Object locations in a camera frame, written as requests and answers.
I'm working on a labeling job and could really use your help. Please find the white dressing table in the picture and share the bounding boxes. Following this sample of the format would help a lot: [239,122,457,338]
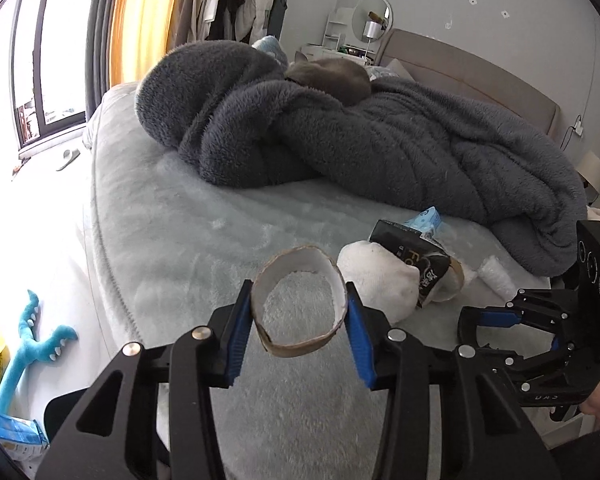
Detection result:
[297,42,381,66]

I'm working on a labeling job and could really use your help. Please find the orange curtain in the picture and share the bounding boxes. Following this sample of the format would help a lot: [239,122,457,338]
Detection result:
[111,0,186,88]

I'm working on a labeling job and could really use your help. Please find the person's dark clothing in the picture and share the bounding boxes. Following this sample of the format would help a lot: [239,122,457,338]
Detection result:
[550,422,600,480]

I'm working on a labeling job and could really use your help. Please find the blue plush toy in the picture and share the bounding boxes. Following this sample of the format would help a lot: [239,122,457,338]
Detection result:
[0,290,78,416]

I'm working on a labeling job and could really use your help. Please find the blue plastic packet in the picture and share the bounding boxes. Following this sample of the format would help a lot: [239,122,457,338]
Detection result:
[405,207,446,238]

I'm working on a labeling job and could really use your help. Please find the beige hanging coat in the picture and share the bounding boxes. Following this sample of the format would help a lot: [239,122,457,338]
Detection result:
[170,0,216,47]

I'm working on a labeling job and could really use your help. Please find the round wall mirror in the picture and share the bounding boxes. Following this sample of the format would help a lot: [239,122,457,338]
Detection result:
[352,0,395,43]

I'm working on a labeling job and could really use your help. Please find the white plush cloth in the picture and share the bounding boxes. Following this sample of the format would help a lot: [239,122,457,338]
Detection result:
[337,241,421,325]

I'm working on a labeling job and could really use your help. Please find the cardboard tape ring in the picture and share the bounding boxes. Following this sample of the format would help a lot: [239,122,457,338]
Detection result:
[250,246,350,359]

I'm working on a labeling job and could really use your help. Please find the beige bed headboard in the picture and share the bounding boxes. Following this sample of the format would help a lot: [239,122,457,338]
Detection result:
[380,28,563,136]

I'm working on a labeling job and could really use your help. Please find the window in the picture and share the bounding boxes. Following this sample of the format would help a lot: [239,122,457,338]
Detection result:
[0,0,103,150]

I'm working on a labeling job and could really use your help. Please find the dark grey fleece blanket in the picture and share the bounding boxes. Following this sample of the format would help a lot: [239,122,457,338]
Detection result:
[135,40,588,277]

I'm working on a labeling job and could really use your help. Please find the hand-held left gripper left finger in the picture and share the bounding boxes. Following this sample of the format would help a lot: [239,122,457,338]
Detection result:
[35,280,253,480]

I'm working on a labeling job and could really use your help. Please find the white hanging jacket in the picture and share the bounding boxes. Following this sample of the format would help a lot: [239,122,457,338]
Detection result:
[235,0,276,46]

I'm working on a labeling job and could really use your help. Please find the grey hanging pants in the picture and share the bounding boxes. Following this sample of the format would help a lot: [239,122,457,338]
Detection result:
[267,0,289,43]

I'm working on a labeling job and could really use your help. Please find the white shelf unit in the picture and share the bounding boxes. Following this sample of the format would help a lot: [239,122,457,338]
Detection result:
[322,7,361,53]

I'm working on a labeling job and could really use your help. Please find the wall socket with cable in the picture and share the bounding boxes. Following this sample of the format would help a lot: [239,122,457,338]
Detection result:
[562,114,587,151]

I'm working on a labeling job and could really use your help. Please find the grey curtain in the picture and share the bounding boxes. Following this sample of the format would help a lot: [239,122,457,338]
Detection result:
[85,0,126,121]

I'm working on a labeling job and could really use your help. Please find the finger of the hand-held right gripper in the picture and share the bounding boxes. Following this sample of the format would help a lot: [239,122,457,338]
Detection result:
[457,344,578,387]
[457,287,574,347]

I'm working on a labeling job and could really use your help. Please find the beige bedside lamp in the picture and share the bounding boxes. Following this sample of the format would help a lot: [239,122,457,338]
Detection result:
[577,152,600,197]

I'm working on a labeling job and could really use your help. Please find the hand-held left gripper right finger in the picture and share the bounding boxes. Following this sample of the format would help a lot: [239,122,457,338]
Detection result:
[345,281,556,480]

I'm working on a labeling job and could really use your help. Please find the light blue plush pillow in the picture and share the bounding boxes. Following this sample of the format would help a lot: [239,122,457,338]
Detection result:
[252,35,289,67]

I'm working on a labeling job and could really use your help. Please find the blue white packet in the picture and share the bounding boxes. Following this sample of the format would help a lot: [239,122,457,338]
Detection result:
[0,405,49,462]

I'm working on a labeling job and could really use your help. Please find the bubble wrap roll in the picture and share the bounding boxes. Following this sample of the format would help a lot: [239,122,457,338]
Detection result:
[472,256,517,300]

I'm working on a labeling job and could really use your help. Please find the patterned pillow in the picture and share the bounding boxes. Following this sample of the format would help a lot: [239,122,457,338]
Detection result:
[367,57,416,83]

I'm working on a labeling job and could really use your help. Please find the black packet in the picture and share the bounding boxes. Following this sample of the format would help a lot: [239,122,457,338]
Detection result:
[369,219,453,308]

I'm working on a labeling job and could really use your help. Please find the black bin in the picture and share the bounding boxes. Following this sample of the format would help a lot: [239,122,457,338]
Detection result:
[45,392,91,446]

